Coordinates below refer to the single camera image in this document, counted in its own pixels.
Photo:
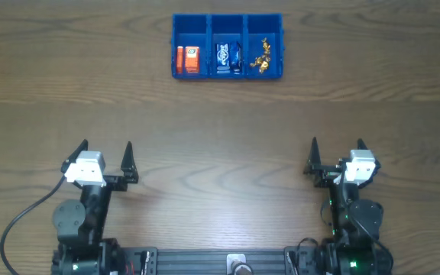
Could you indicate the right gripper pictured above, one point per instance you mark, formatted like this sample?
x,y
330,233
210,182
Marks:
x,y
327,175

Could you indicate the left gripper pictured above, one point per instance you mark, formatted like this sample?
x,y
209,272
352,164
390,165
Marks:
x,y
116,183

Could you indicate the gold candy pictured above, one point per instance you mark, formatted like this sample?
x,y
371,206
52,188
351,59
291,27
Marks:
x,y
264,46
262,65

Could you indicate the orange candy box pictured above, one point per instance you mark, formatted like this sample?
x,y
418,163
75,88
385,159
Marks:
x,y
192,59
180,59

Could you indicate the blue candy pack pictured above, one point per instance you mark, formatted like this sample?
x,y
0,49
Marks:
x,y
222,57
235,57

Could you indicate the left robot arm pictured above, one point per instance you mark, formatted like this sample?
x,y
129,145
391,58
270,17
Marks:
x,y
94,214

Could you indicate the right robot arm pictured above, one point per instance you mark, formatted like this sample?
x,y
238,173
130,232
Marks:
x,y
365,217

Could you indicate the blue tray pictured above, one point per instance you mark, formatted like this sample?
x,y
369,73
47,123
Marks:
x,y
227,26

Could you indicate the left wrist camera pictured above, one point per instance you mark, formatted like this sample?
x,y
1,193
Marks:
x,y
86,170

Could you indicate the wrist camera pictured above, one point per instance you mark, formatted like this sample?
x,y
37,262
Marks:
x,y
86,170
361,166

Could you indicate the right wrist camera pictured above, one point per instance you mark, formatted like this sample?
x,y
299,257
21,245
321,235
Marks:
x,y
361,166

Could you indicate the mounting rail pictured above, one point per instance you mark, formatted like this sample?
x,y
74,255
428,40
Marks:
x,y
197,261

